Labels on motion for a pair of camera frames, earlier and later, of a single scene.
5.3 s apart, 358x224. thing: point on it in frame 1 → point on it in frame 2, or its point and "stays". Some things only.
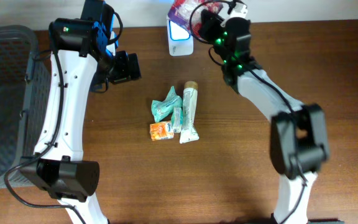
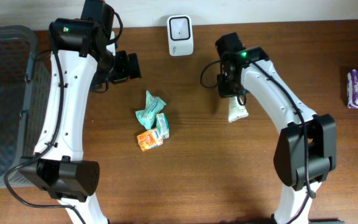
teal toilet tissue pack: [161, 109] → [147, 114]
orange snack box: [161, 130] → [149, 139]
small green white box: [176, 119] → [162, 126]
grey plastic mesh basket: [14, 89] stays
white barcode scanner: [181, 43] stays
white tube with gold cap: [189, 132] → [236, 110]
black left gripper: [125, 70] stays
